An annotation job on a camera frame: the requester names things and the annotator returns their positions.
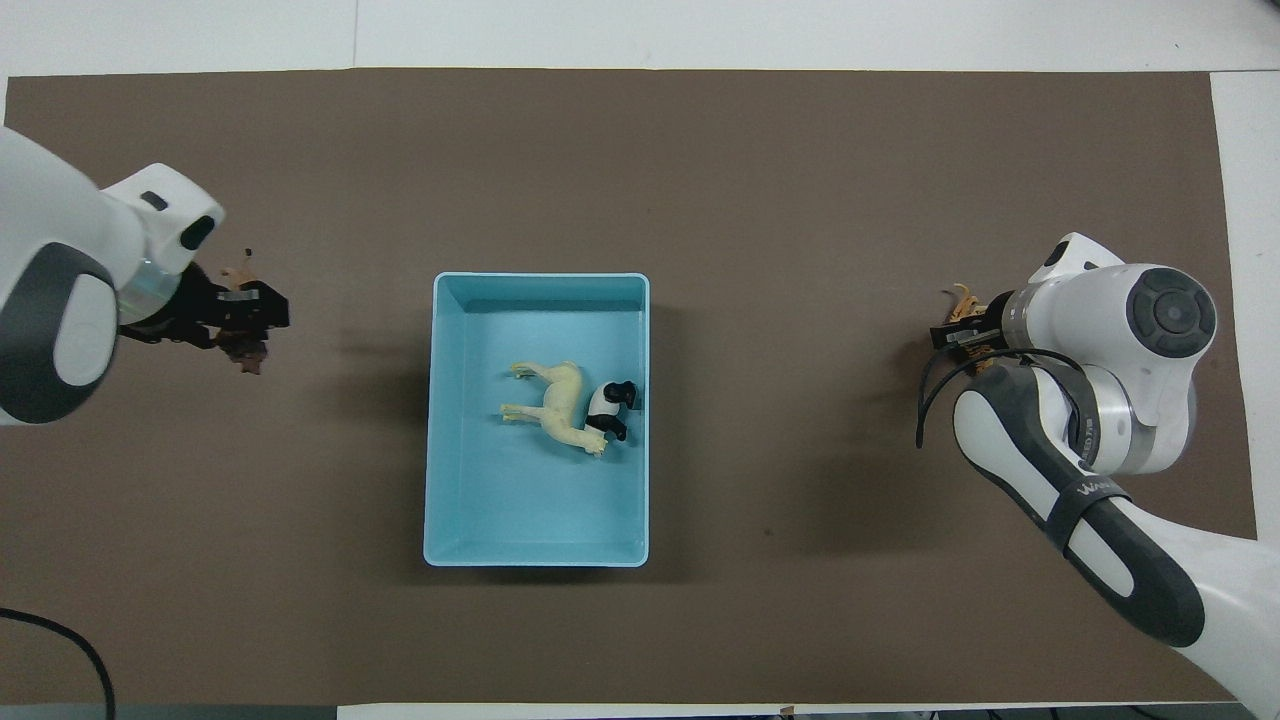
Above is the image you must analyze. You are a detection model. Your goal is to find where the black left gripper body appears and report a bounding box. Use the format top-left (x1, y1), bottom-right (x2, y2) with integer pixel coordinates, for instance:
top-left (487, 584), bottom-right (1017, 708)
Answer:
top-left (117, 261), bottom-right (233, 350)

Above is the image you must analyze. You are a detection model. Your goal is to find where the orange striped tiger toy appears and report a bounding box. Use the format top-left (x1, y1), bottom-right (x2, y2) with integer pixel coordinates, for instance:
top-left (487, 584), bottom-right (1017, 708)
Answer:
top-left (943, 283), bottom-right (1003, 378)

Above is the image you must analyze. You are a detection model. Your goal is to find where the brown lion toy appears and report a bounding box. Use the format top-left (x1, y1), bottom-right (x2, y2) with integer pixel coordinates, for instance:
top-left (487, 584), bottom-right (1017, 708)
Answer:
top-left (217, 247), bottom-right (272, 377)

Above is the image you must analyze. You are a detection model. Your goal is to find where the cream white horse toy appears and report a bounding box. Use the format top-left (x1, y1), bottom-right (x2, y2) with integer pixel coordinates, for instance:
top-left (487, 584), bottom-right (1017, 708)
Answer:
top-left (499, 360), bottom-right (610, 459)

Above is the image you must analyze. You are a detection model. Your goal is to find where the black and white panda toy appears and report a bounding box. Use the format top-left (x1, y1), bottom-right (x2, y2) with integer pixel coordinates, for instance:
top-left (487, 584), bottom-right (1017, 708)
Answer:
top-left (584, 379), bottom-right (640, 444)

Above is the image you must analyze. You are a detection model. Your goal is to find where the light blue storage box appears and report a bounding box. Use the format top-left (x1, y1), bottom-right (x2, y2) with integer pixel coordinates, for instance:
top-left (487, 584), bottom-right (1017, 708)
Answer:
top-left (423, 271), bottom-right (651, 569)

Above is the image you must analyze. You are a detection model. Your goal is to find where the brown table mat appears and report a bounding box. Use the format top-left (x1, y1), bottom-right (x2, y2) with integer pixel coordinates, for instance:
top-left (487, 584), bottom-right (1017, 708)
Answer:
top-left (0, 68), bottom-right (1273, 706)

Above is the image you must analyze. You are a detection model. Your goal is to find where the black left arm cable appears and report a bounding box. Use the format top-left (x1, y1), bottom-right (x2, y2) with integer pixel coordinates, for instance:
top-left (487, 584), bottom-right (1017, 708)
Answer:
top-left (0, 607), bottom-right (117, 720)

